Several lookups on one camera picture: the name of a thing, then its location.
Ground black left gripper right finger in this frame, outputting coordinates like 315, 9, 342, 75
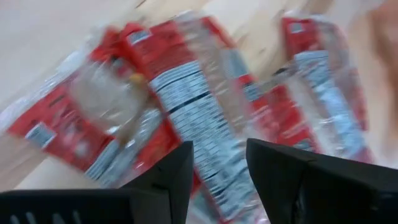
246, 138, 398, 224

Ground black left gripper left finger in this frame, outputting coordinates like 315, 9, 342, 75
0, 140, 195, 224

